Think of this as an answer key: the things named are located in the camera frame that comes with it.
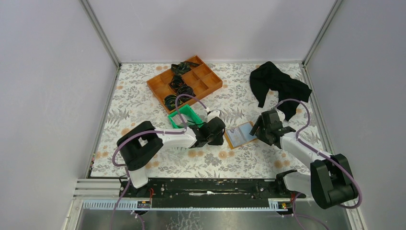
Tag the stack of white cards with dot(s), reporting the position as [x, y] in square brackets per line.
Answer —
[181, 120]

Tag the orange leather card holder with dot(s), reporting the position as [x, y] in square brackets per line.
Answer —
[245, 130]

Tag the green plastic bin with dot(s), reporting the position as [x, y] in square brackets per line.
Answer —
[188, 115]

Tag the rolled dark belt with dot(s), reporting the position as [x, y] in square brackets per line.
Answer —
[176, 83]
[170, 102]
[185, 89]

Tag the black cloth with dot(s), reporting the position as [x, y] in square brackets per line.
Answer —
[267, 77]

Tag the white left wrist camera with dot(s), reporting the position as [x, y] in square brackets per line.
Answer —
[212, 114]

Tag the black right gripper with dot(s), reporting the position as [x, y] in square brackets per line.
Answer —
[259, 122]

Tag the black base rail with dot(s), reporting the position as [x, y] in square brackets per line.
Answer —
[211, 193]

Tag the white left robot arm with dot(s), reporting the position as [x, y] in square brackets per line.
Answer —
[144, 141]

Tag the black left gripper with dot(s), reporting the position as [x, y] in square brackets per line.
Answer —
[218, 141]

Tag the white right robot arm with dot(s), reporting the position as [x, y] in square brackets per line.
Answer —
[330, 181]

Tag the silver VIP card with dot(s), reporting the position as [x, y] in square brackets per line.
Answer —
[235, 137]

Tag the wooden compartment tray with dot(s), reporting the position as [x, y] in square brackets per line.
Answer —
[195, 77]

